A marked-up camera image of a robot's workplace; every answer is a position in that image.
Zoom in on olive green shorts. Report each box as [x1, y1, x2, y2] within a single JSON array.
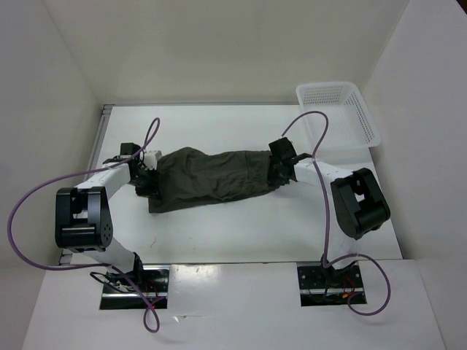
[[148, 147, 279, 214]]

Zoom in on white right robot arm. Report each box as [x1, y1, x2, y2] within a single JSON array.
[[268, 137, 390, 287]]

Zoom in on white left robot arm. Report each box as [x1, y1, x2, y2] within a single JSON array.
[[55, 143, 162, 292]]

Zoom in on white plastic basket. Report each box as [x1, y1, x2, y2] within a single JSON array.
[[296, 81, 381, 151]]

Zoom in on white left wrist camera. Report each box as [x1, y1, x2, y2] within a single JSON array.
[[142, 150, 162, 170]]

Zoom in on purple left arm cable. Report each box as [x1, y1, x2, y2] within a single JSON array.
[[9, 117, 161, 335]]

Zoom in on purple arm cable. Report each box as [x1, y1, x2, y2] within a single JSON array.
[[9, 117, 161, 335], [282, 111, 392, 314]]

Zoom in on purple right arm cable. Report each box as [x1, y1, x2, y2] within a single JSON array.
[[282, 111, 392, 314]]

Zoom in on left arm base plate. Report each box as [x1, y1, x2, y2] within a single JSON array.
[[90, 265, 170, 311]]

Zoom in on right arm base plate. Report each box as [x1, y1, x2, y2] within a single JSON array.
[[297, 263, 366, 307]]

